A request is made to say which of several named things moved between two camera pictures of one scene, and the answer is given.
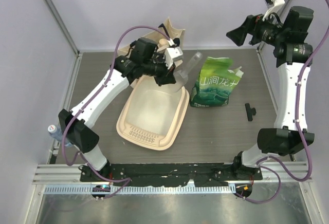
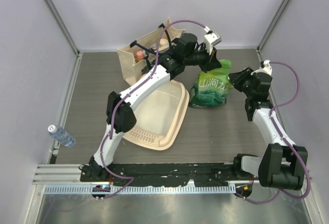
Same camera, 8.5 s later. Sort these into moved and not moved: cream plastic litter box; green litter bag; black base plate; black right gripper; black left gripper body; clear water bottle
Moved: black left gripper body; black right gripper
Not moved: clear water bottle; green litter bag; black base plate; cream plastic litter box
